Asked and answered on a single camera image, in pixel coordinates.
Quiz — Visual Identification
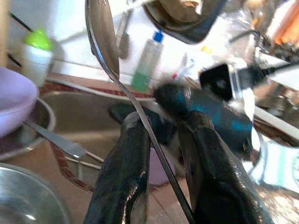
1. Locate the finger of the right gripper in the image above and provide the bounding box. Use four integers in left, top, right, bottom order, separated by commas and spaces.
109, 103, 179, 147
153, 83, 201, 119

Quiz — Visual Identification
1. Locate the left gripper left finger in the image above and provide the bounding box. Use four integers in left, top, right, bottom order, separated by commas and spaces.
83, 111, 150, 224

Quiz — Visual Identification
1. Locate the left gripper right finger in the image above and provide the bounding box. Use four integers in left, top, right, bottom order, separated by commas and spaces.
178, 111, 275, 224

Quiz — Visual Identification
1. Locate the steel spoon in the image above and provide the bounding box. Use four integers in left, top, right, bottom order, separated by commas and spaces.
85, 0, 196, 224

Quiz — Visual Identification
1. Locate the steel kitchen sink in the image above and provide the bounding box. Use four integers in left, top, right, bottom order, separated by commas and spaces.
41, 90, 187, 194

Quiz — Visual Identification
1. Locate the pale wooden chopstick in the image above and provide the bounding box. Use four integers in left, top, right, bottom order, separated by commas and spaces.
65, 156, 102, 170
85, 150, 105, 162

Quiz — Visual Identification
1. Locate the clear soap bottle blue cap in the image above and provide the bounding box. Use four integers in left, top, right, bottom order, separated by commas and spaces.
129, 29, 164, 93

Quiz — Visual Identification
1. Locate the purple plastic bowl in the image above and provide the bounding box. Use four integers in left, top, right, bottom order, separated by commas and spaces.
147, 147, 179, 187
0, 66, 40, 138

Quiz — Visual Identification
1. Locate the flat steel utensil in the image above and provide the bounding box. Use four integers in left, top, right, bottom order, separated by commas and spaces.
23, 120, 87, 160

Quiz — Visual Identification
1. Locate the black pan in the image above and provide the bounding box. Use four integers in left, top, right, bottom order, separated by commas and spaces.
142, 0, 228, 45

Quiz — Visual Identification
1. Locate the grey metal faucet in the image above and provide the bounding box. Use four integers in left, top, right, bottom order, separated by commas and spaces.
116, 9, 133, 60

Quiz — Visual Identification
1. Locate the white bottle green cap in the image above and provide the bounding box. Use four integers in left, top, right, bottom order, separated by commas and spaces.
21, 28, 54, 87

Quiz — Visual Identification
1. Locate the black wall cable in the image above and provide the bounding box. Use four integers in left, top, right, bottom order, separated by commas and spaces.
8, 12, 32, 33

